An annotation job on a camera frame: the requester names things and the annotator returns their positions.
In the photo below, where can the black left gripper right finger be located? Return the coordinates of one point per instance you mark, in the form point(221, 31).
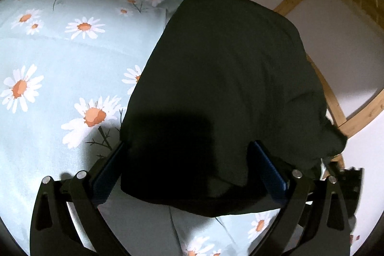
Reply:
point(314, 218)

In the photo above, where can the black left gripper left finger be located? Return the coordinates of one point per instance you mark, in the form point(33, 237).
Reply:
point(66, 219)

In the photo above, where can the dark green large garment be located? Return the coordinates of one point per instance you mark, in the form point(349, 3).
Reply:
point(224, 74)

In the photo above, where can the light daisy-print bed sheet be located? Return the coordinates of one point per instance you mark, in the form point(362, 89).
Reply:
point(68, 68)

